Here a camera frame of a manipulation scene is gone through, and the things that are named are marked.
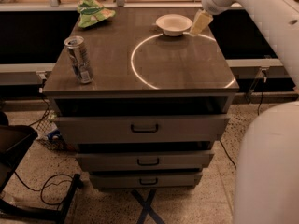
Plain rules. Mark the wire mesh basket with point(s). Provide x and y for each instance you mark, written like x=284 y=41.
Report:
x=49 y=135

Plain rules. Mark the white paper bowl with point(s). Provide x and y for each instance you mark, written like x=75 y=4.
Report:
x=174 y=24

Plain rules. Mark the silver redbull can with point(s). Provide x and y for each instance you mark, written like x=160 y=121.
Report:
x=79 y=58

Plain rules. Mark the middle grey drawer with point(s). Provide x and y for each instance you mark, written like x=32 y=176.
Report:
x=144 y=161

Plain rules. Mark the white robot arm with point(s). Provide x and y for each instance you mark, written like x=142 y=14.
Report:
x=267 y=172

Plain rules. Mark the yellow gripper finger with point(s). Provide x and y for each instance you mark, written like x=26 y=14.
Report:
x=201 y=21

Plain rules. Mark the green chip bag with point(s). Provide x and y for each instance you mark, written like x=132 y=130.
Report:
x=91 y=12

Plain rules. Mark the grey drawer cabinet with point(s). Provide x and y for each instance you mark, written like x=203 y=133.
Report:
x=140 y=71

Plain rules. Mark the grey drawer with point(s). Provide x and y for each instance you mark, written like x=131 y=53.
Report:
x=144 y=161
x=149 y=180
x=145 y=129

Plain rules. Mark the bottom grey drawer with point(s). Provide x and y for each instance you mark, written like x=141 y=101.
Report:
x=149 y=180

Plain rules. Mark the top grey drawer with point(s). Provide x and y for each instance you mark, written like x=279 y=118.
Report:
x=145 y=129

